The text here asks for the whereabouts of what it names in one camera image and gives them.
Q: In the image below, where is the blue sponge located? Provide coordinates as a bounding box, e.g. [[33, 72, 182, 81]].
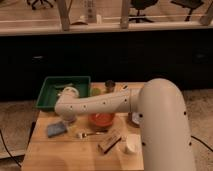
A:
[[47, 122, 67, 138]]

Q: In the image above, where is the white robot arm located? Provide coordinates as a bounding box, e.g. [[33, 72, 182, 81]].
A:
[[54, 78, 196, 171]]

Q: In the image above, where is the dark metal cup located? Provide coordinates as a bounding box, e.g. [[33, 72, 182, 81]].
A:
[[105, 80, 116, 93]]

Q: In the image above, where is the green cup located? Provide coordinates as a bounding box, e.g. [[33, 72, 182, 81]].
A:
[[90, 88, 101, 96]]

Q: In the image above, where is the dark bowl with grey cloth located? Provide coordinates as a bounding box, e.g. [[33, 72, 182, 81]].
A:
[[128, 112, 140, 126]]

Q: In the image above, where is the green cucumber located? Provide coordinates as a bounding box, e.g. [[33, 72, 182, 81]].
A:
[[54, 83, 73, 89]]

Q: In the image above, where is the wooden brush block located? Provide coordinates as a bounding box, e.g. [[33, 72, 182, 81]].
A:
[[98, 130, 121, 154]]

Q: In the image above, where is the green plastic tray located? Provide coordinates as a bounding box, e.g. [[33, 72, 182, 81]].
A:
[[36, 76, 91, 111]]

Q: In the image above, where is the metal fork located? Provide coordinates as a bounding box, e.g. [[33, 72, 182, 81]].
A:
[[76, 131, 108, 139]]

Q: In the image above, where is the white cup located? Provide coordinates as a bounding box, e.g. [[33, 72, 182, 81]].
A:
[[121, 134, 140, 155]]

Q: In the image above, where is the black office chair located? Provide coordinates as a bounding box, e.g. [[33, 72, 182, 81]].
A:
[[129, 0, 158, 23], [26, 0, 54, 10], [171, 0, 204, 21]]

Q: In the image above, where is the black office chair left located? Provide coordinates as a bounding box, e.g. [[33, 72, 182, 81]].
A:
[[26, 0, 54, 10]]

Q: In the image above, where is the black office chair right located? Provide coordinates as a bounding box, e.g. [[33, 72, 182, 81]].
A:
[[171, 0, 204, 21]]

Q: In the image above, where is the orange pan with white handle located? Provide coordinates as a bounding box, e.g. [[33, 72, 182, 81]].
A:
[[88, 113, 115, 127]]

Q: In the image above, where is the black cable right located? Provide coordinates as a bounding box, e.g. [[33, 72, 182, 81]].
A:
[[190, 134, 213, 154]]

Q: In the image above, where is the black cable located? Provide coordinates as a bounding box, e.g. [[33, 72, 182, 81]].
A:
[[0, 129, 22, 168], [190, 134, 213, 154]]

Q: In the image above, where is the black cable left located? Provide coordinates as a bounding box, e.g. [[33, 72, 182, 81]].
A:
[[0, 129, 22, 168]]

